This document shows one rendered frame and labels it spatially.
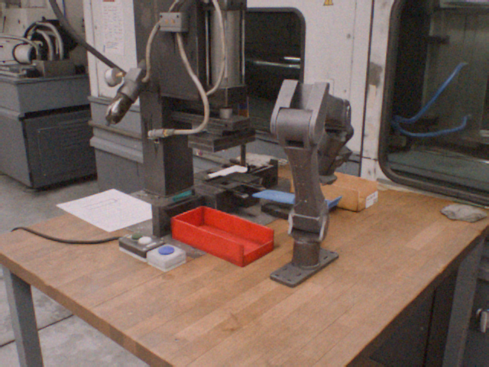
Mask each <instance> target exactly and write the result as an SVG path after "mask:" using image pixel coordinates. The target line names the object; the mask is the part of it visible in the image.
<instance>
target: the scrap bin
mask: <svg viewBox="0 0 489 367"><path fill-rule="evenodd" d="M171 232H172V239H175V240H177V241H179V242H182V243H184V244H187V245H191V246H192V247H194V248H197V249H200V250H202V251H204V252H207V253H209V254H211V255H214V256H216V257H219V258H221V259H224V260H226V261H229V262H231V263H233V264H235V265H238V266H241V267H244V266H245V265H248V264H250V263H252V262H253V261H255V260H257V259H259V258H260V257H263V256H265V255H267V254H268V253H270V252H272V251H273V250H274V229H272V228H269V227H266V226H262V225H259V224H257V223H254V222H250V221H247V220H245V219H241V218H238V217H236V216H232V215H229V214H227V213H224V212H221V211H218V210H216V209H212V208H209V207H207V206H201V207H199V208H196V209H192V210H190V211H188V212H185V213H182V214H180V215H178V216H175V217H172V218H171Z"/></svg>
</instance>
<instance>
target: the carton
mask: <svg viewBox="0 0 489 367"><path fill-rule="evenodd" d="M333 174H334V175H335V176H336V177H337V179H336V181H335V182H333V183H332V184H331V185H328V184H326V185H325V186H322V185H321V184H320V187H321V191H322V195H323V196H324V197H325V200H330V201H333V200H334V199H336V198H338V197H341V196H343V197H342V199H341V200H340V202H338V204H337V205H336V208H340V209H345V210H348V211H352V212H354V213H359V212H361V211H362V210H363V209H366V208H368V207H369V206H371V205H373V204H375V203H376V202H377V196H378V190H377V182H378V181H376V180H370V179H366V178H363V177H356V176H353V175H349V174H343V173H339V172H334V173H333ZM293 191H294V189H293V181H292V175H290V193H291V192H293Z"/></svg>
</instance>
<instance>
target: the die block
mask: <svg viewBox="0 0 489 367"><path fill-rule="evenodd" d="M235 190H237V191H239V192H242V193H246V194H247V195H248V198H247V199H245V200H243V202H242V203H241V202H239V201H237V200H234V199H232V198H229V197H227V196H226V193H224V194H222V195H221V196H218V197H213V196H209V195H208V194H206V193H202V192H199V191H196V193H201V194H204V206H207V207H209V208H212V209H216V210H218V211H221V212H224V213H227V214H229V215H231V204H234V205H236V206H240V207H243V208H245V209H247V208H249V207H251V206H254V205H256V204H258V203H259V202H260V198H257V197H253V196H252V194H254V193H255V192H251V191H248V190H244V187H240V188H238V189H235Z"/></svg>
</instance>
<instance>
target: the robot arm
mask: <svg viewBox="0 0 489 367"><path fill-rule="evenodd" d="M329 87H330V83H329V82H318V81H315V82H314V84H309V83H301V81H299V80H284V81H283V85H282V87H281V90H280V94H279V96H278V99H277V103H276V105H275V108H274V113H273V115H272V118H271V123H270V131H271V135H272V137H273V138H274V139H278V144H279V147H281V148H283V151H284V153H285V155H286V156H287V159H288V161H289V164H290V170H291V175H292V181H293V189H294V205H293V208H292V209H291V211H290V216H289V219H288V223H289V224H290V226H289V230H288V235H287V236H289V237H292V238H293V257H292V258H291V261H289V262H287V263H286V264H285V265H282V266H281V267H279V268H278V269H276V270H274V271H272V272H271V273H270V279H271V280H272V281H275V282H277V283H279V284H282V285H284V286H287V287H290V288H295V287H297V286H299V285H300V284H302V283H303V282H304V281H306V280H307V279H309V277H311V276H312V275H314V274H315V273H316V272H318V271H320V270H321V269H323V268H324V267H325V266H327V265H329V264H330V263H332V262H333V261H334V260H336V259H337V258H338V253H337V252H334V251H332V250H329V249H327V248H323V247H321V246H320V243H322V242H323V240H324V239H325V238H326V235H327V231H328V227H329V218H330V216H329V214H328V206H327V201H326V200H325V197H324V196H323V195H322V191H321V187H320V184H321V185H322V186H325V185H326V184H328V185H331V184H332V183H333V182H335V181H336V179H337V177H336V176H335V175H334V174H333V173H334V172H335V169H336V168H337V167H340V166H341V165H342V164H344V163H345V162H347V161H348V159H349V158H350V157H351V154H352V152H353V150H351V149H350V148H348V147H346V146H345V144H346V143H347V142H348V141H350V140H351V139H352V138H353V136H354V134H355V130H354V129H353V127H352V126H351V106H350V102H349V101H347V100H346V99H340V98H338V97H334V96H332V95H330V94H329ZM292 98H293V99H292ZM291 100H292V107H293V109H289V107H290V103H291ZM324 128H325V131H323V130H324Z"/></svg>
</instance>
